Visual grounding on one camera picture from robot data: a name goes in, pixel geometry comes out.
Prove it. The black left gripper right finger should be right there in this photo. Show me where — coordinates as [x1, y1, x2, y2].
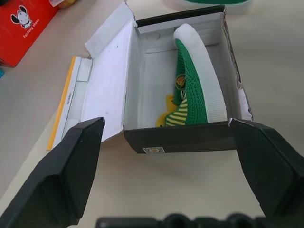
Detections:
[228, 117, 304, 218]

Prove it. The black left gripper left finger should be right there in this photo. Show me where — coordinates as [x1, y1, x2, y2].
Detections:
[0, 116, 105, 228]

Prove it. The black shoebox with white lining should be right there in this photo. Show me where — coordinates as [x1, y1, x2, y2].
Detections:
[46, 1, 254, 154]

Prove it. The red shoebox with dog print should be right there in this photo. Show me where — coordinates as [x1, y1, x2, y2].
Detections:
[0, 0, 60, 67]

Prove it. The green knit shoe white sole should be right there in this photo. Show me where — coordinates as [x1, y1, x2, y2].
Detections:
[163, 0, 254, 15]
[165, 23, 228, 127]

